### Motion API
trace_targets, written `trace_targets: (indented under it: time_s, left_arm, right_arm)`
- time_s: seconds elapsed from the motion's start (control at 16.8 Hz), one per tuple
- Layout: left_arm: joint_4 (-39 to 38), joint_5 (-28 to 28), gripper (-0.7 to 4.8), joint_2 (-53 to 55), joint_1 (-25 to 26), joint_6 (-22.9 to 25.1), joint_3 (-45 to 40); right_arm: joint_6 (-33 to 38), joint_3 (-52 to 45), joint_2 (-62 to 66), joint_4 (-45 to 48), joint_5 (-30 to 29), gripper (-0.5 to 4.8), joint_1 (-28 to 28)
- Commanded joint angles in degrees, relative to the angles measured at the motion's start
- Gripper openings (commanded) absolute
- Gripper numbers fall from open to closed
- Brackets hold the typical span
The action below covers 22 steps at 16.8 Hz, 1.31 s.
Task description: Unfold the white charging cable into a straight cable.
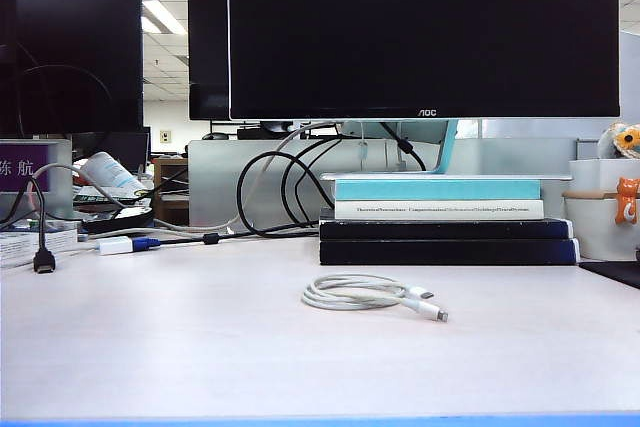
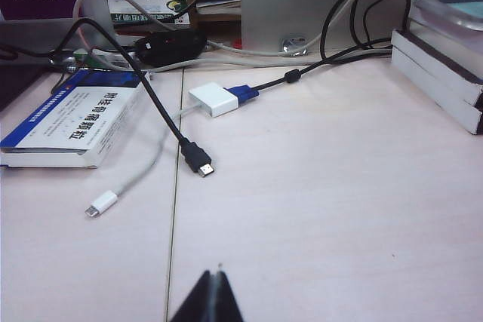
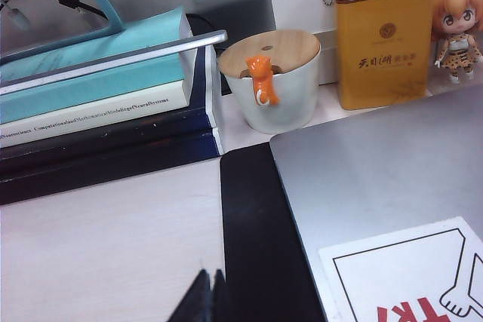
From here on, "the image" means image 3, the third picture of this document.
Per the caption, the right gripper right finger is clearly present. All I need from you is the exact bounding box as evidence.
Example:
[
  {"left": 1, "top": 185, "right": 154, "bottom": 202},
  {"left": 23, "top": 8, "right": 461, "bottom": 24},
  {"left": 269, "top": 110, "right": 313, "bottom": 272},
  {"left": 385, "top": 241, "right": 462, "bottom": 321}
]
[{"left": 212, "top": 268, "right": 228, "bottom": 322}]

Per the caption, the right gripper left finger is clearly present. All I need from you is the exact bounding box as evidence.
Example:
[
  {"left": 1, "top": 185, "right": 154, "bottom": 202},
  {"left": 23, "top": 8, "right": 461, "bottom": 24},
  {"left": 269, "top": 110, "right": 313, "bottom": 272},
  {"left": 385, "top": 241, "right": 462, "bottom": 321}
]
[{"left": 173, "top": 268, "right": 213, "bottom": 322}]

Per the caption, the black mouse pad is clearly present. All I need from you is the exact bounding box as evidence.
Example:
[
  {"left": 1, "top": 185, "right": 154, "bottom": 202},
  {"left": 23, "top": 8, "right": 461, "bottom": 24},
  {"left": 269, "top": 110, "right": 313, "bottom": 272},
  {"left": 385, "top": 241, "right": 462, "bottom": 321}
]
[{"left": 219, "top": 144, "right": 328, "bottom": 322}]

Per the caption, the navy hardcover book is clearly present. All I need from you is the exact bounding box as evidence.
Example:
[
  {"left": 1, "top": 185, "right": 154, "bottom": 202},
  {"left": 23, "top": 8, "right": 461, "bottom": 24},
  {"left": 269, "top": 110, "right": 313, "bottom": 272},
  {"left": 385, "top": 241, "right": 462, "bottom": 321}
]
[
  {"left": 0, "top": 125, "right": 224, "bottom": 206},
  {"left": 0, "top": 44, "right": 219, "bottom": 161}
]

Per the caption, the white sticker with red print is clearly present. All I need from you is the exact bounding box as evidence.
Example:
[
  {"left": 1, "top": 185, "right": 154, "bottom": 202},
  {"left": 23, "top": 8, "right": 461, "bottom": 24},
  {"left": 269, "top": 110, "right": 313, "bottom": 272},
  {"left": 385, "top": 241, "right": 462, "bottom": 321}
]
[{"left": 318, "top": 216, "right": 483, "bottom": 322}]

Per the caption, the silver laptop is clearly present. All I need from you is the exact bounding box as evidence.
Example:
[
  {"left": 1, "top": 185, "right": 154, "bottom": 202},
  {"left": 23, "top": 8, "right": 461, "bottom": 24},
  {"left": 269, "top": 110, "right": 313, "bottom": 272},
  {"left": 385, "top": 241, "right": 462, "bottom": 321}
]
[{"left": 269, "top": 84, "right": 483, "bottom": 322}]

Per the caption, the white ceramic mug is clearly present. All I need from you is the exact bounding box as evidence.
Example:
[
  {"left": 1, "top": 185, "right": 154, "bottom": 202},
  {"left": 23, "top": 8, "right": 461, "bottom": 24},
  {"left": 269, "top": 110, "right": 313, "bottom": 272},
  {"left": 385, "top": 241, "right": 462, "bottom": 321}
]
[{"left": 217, "top": 29, "right": 325, "bottom": 136}]

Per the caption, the orange cat figurine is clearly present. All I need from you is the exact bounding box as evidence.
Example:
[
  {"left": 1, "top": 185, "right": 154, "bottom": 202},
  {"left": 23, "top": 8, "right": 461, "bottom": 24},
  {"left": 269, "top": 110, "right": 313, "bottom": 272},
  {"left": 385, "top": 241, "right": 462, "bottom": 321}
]
[{"left": 244, "top": 55, "right": 282, "bottom": 107}]

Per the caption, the teal and white textbook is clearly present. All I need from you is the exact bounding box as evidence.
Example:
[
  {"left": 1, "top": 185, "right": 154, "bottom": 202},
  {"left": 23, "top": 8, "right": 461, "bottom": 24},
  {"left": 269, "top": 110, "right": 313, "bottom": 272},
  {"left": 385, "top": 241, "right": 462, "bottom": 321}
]
[{"left": 0, "top": 5, "right": 194, "bottom": 149}]

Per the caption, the round wooden mug lid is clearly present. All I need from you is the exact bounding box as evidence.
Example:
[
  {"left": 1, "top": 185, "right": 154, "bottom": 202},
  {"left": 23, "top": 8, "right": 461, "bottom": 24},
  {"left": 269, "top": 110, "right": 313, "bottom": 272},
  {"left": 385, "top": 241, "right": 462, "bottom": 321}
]
[{"left": 217, "top": 29, "right": 321, "bottom": 76}]

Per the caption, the yellow tea tin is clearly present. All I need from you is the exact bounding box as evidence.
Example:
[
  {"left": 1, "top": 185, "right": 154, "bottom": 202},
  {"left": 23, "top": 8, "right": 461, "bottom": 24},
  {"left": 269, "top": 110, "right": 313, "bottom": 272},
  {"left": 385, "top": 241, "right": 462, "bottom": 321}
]
[{"left": 331, "top": 0, "right": 438, "bottom": 111}]

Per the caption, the teal and silver monitor stand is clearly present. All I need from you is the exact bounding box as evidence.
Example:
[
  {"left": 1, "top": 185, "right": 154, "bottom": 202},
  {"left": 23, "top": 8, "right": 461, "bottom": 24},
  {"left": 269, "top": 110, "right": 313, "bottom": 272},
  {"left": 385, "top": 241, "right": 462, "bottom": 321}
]
[{"left": 0, "top": 0, "right": 230, "bottom": 97}]

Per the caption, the white cardboard box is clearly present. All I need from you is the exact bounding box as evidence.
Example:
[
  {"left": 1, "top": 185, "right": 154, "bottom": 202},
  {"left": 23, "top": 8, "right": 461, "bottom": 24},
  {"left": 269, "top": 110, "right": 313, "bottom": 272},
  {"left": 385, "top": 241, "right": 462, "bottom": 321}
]
[{"left": 269, "top": 0, "right": 343, "bottom": 86}]

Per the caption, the orange-haired anime figurine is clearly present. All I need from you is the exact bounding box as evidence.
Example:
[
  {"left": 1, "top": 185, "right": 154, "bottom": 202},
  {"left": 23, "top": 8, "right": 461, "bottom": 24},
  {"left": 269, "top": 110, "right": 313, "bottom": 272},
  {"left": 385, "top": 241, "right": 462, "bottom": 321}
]
[{"left": 429, "top": 0, "right": 483, "bottom": 85}]

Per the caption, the white hanging cable tag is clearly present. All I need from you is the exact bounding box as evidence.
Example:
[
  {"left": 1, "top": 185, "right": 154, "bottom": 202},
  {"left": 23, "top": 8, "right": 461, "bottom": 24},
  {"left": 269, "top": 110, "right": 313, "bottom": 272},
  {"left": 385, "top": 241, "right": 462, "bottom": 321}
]
[{"left": 5, "top": 5, "right": 32, "bottom": 32}]

